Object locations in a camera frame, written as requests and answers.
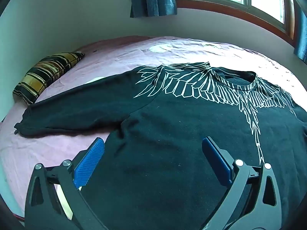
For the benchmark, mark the striped yellow and black pillow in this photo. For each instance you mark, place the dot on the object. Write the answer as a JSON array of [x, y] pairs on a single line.
[[45, 76]]

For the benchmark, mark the pink bed sheet with green dots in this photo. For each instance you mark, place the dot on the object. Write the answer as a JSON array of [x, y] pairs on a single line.
[[108, 57]]

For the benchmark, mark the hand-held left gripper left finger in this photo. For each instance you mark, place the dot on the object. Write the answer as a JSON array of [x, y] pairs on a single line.
[[88, 163]]

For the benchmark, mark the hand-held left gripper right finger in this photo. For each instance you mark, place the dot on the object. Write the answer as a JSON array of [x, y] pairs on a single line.
[[215, 158]]

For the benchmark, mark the black sweatshirt with feather print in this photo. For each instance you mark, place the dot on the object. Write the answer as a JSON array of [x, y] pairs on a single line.
[[156, 136]]

